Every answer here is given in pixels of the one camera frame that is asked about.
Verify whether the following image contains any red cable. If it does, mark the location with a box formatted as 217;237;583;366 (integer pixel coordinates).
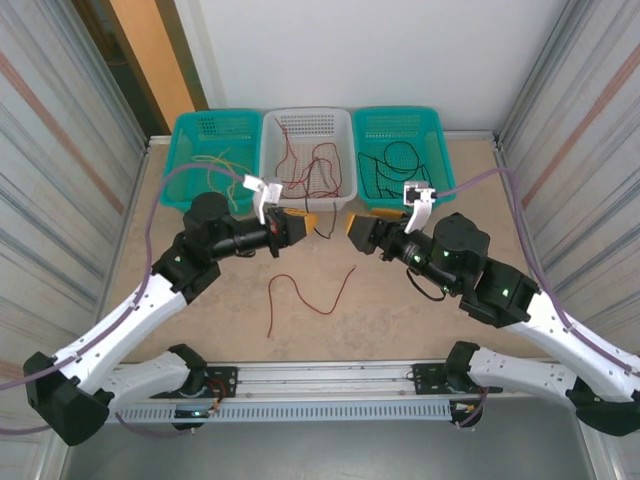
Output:
299;143;345;199
266;264;359;339
276;124;301;192

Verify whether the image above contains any teal plastic basket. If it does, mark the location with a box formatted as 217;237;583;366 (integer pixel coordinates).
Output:
352;105;459;214
159;108;265;217

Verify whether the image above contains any white plastic basket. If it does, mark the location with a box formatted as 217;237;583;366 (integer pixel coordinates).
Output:
257;105;359;215

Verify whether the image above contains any orange wooden door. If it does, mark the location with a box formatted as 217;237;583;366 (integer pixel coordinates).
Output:
72;0;209;136

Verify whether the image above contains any grey metal shelf panel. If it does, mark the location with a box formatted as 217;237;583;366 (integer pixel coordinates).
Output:
59;397;599;480

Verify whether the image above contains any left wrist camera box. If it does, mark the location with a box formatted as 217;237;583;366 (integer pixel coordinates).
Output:
242;174;285;225

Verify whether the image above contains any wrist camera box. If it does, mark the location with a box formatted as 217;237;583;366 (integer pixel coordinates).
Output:
402;180;439;235
242;174;285;225

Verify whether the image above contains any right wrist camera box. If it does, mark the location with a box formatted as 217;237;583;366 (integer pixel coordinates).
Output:
402;180;439;235

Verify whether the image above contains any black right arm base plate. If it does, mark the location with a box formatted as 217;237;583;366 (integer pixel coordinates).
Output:
410;363;504;397

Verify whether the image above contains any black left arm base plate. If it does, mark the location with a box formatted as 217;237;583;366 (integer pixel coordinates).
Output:
148;366;239;400

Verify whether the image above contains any grey slotted cable duct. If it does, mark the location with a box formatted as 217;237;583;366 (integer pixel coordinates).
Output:
107;402;454;425

